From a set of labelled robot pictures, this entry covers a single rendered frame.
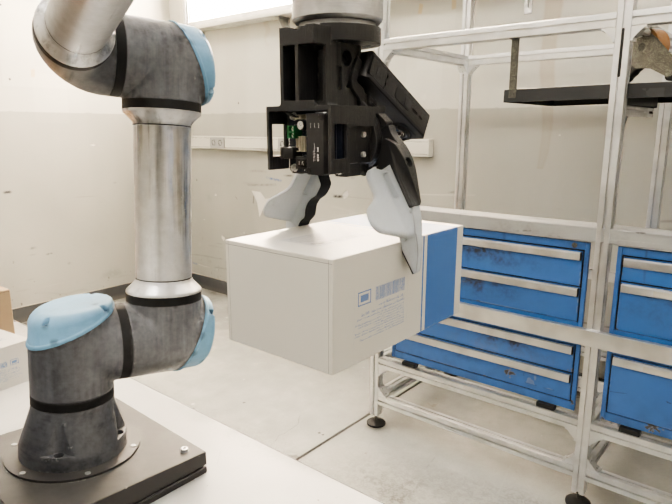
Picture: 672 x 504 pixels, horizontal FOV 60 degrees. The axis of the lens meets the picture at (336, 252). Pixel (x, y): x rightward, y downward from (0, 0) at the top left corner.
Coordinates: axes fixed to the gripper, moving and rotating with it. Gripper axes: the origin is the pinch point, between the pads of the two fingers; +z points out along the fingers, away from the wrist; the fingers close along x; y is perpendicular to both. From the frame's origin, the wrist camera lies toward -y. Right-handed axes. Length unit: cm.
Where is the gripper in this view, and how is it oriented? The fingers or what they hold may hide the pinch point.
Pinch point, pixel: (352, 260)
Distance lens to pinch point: 53.6
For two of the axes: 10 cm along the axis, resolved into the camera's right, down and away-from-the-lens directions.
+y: -6.4, 1.7, -7.5
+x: 7.7, 1.4, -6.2
